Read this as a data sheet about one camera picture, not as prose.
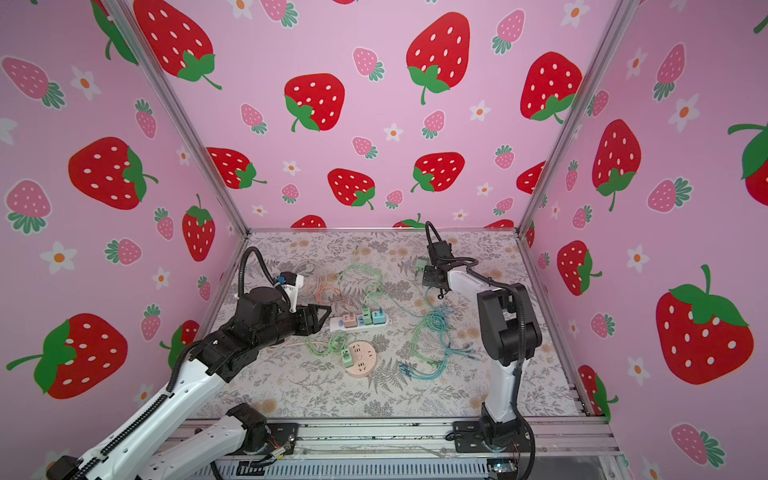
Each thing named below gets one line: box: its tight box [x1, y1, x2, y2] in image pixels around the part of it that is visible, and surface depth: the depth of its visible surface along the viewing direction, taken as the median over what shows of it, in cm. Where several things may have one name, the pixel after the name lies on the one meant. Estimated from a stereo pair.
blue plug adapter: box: [372, 311, 387, 325], surface depth 90 cm
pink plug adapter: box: [342, 312, 358, 328], surface depth 90 cm
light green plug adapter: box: [341, 348, 354, 368], surface depth 82 cm
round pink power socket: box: [345, 340, 377, 378], surface depth 87 cm
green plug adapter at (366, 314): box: [362, 304, 372, 325], surface depth 91 cm
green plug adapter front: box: [415, 258, 428, 275], surface depth 109 cm
